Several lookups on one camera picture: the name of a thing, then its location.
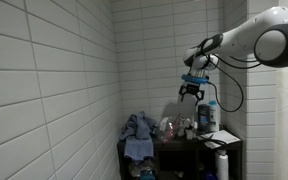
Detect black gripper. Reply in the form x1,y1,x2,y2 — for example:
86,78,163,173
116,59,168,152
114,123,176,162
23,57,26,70
179,84,205,106

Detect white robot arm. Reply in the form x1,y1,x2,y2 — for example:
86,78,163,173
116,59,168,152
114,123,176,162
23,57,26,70
183,6,288,71

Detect dark wooden cabinet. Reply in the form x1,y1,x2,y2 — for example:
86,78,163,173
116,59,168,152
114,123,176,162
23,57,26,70
117,137,243,180

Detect dark body wash bottle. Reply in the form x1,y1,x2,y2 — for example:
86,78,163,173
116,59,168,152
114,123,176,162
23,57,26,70
198,104,210,132

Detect white bottle blue cap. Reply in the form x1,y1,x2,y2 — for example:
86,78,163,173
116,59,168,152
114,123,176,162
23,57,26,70
209,100,219,132

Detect clear zip plastic bag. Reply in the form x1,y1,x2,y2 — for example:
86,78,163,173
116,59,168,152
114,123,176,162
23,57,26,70
157,115,181,143

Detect black scissors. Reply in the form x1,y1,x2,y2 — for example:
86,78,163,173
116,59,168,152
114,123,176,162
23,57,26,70
200,134,227,146

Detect white paper sheets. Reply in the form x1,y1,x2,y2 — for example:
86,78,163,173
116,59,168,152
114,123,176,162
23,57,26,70
198,130,239,149

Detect blue towel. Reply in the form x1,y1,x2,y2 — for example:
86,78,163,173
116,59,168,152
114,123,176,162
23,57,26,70
119,111,156,165

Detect white paper towel roll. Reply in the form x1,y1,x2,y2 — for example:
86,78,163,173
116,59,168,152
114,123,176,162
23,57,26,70
215,150,229,180

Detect blue bottle on shelf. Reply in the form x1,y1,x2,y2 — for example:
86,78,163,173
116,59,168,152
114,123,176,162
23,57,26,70
203,172,217,180

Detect blue wrist mount ring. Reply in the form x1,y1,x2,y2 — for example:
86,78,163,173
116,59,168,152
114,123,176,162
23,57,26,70
181,74,210,85

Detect black cable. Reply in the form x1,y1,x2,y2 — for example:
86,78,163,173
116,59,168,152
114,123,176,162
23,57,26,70
197,37,262,114

